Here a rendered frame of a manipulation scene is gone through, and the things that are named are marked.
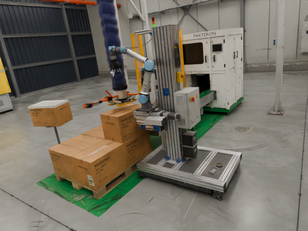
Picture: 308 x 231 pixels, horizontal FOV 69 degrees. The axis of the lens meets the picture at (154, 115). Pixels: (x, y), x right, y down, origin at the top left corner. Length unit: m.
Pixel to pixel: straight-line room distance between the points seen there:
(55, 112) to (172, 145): 2.25
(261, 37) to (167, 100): 9.20
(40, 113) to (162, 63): 2.63
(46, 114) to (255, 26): 9.77
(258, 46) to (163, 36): 9.22
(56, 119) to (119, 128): 1.57
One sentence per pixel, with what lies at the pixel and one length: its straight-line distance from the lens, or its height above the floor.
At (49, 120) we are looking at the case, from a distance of 4.53.
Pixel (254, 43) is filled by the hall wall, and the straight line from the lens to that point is 11.84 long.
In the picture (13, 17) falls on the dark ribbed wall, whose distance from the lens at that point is 14.54.
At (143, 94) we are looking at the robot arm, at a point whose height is 1.27.
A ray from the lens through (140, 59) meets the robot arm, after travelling 2.88.
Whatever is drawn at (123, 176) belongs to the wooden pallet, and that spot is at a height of 0.03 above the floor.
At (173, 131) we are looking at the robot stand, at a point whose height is 0.68.
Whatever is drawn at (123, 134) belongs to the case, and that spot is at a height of 0.67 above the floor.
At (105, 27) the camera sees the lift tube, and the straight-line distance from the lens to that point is 3.27.
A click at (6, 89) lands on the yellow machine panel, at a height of 0.87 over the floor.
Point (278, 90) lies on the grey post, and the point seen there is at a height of 0.52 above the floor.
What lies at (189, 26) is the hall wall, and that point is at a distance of 12.83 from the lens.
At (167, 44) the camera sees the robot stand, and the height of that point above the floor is 1.81.
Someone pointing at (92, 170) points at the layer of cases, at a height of 0.44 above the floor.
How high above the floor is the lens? 1.84
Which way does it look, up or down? 18 degrees down
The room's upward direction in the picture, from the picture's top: 7 degrees counter-clockwise
